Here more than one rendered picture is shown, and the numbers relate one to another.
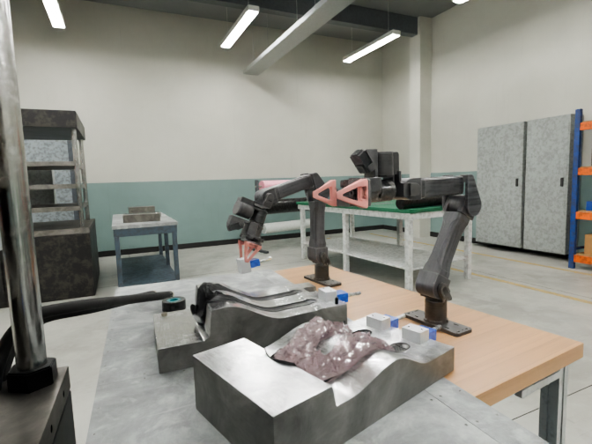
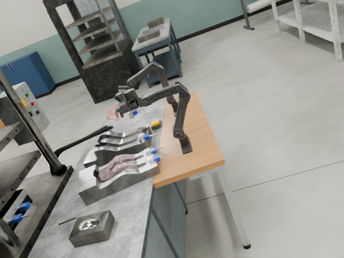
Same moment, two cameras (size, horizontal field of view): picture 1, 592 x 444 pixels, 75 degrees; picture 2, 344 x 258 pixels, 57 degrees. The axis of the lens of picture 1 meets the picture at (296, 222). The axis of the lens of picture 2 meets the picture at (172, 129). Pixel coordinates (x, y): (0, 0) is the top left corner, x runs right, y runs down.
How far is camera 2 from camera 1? 167 cm
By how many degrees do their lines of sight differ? 40
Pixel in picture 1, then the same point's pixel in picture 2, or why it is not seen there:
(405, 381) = (130, 179)
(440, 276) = (175, 129)
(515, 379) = (175, 176)
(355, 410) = (108, 189)
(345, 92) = not seen: outside the picture
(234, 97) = not seen: outside the picture
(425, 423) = (130, 192)
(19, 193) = (32, 126)
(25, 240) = (39, 137)
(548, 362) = (196, 169)
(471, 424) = (140, 193)
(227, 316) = (100, 152)
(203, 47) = not seen: outside the picture
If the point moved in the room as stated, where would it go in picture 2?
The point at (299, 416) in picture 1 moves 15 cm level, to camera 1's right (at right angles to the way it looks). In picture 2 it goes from (86, 192) to (105, 193)
